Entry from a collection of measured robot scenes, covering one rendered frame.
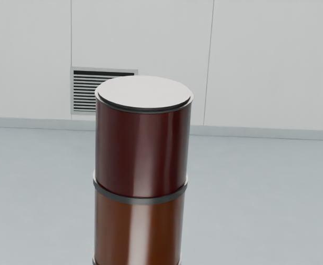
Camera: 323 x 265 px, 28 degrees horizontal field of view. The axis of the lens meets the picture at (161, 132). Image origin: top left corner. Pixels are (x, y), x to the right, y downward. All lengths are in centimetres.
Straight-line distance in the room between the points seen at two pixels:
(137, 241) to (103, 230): 2
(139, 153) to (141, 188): 2
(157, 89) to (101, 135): 4
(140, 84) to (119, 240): 8
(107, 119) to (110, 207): 5
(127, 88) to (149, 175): 5
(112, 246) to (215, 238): 425
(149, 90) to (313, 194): 502
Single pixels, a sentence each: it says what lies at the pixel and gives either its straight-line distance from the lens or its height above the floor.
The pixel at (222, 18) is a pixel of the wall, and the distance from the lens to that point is 582.
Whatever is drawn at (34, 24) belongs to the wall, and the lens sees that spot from 588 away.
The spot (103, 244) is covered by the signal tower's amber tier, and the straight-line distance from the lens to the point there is 36.
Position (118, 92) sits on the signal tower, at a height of 235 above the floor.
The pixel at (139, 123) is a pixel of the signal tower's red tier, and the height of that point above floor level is 234.
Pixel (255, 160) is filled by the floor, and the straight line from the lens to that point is 577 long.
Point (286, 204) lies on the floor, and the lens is 514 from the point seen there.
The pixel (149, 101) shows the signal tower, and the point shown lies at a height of 235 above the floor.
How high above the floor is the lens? 246
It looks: 24 degrees down
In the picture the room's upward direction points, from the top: 3 degrees clockwise
